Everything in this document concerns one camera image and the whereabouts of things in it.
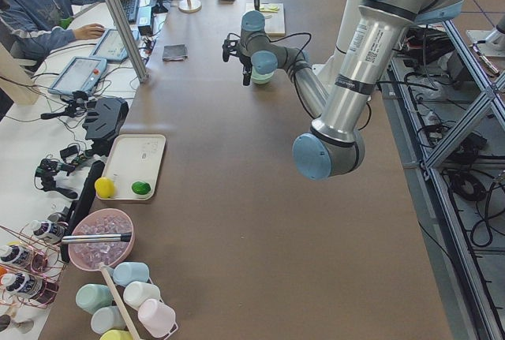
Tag green lime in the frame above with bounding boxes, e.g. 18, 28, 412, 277
131, 181, 152, 196

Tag bamboo cutting board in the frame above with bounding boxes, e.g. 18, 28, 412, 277
241, 3, 286, 36

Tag near teach pendant tablet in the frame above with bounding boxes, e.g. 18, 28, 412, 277
48, 57, 108, 96

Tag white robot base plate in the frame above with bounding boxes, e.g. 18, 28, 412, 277
311, 63, 372, 102

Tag pink plastic cup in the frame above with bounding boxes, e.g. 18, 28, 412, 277
137, 298, 178, 338

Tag seated person in hoodie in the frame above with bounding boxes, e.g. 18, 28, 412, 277
1, 0, 105, 62

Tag far teach pendant tablet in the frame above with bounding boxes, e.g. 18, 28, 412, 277
90, 28, 128, 62

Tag yellow plastic cup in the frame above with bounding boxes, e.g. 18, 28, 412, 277
99, 329, 133, 340

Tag copper wire bottle rack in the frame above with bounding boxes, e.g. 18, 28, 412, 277
1, 226, 67, 308

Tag black keyboard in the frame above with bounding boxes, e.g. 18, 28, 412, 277
119, 0, 140, 23

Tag steel tongs on bowl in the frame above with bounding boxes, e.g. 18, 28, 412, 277
61, 233, 133, 245

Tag teach pendant tablet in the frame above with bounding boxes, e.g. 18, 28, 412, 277
48, 57, 108, 96
90, 28, 128, 62

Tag black flat bar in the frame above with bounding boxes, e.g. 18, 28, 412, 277
60, 159, 107, 264

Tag folded grey cloth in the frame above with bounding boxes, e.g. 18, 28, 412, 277
162, 44, 188, 62

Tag pale blue plastic cup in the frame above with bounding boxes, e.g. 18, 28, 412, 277
91, 306, 126, 334

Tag white plastic cup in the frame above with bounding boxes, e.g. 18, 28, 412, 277
123, 281, 161, 310

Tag yellow plastic knife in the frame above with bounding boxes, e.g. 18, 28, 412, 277
260, 8, 278, 13

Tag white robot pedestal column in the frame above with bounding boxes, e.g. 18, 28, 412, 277
324, 0, 361, 74

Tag light green ceramic bowl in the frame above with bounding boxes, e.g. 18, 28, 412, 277
251, 66, 275, 84

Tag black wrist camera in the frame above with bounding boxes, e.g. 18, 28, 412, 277
222, 33, 240, 62

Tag cream rabbit tray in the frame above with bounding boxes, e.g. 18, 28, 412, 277
95, 134, 166, 201

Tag pink bowl of ice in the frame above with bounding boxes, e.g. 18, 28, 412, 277
68, 208, 135, 271

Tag aluminium frame post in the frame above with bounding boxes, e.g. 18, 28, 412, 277
105, 0, 148, 83

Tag green plastic cup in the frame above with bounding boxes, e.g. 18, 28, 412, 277
75, 284, 114, 314

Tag wooden cup rack pole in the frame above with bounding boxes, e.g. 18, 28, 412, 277
99, 263, 140, 340

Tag yellow lemon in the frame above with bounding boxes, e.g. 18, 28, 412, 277
94, 177, 115, 199

